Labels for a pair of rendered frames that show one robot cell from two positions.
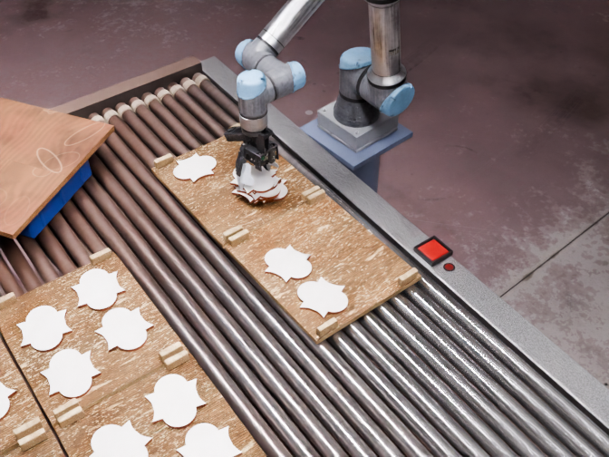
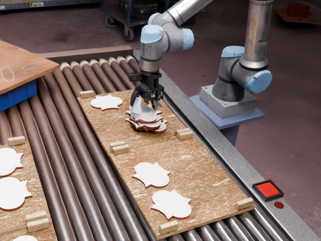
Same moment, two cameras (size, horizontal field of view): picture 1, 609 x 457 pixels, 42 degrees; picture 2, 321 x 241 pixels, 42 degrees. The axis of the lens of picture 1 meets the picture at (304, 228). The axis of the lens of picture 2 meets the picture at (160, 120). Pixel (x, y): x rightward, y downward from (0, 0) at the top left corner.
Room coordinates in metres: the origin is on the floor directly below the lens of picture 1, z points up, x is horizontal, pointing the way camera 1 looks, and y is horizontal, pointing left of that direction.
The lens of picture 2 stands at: (0.36, -0.11, 1.86)
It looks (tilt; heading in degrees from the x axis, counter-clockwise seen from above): 33 degrees down; 8
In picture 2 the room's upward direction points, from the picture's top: 6 degrees clockwise
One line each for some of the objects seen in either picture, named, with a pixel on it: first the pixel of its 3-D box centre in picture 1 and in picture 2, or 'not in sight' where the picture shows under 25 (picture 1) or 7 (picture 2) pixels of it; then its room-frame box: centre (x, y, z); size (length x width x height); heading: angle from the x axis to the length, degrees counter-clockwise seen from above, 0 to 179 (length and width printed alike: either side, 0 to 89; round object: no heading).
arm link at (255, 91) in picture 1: (253, 93); (152, 42); (1.69, 0.13, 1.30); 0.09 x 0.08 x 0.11; 127
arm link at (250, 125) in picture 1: (255, 118); (150, 63); (1.69, 0.13, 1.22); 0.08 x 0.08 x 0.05
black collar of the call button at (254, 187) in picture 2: (432, 250); (267, 190); (1.48, -0.35, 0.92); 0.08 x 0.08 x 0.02; 35
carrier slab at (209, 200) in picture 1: (236, 182); (132, 116); (1.77, 0.20, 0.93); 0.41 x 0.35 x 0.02; 36
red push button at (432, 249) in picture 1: (432, 251); (267, 190); (1.48, -0.35, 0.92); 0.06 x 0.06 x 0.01; 35
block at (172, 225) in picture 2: (327, 326); (168, 227); (1.20, -0.05, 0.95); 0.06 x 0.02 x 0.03; 126
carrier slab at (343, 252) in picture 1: (321, 262); (177, 180); (1.44, -0.04, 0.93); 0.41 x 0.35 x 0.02; 36
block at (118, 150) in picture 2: (238, 238); (120, 149); (1.52, 0.18, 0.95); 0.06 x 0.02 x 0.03; 126
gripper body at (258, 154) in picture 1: (257, 143); (149, 83); (1.69, 0.12, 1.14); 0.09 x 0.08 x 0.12; 47
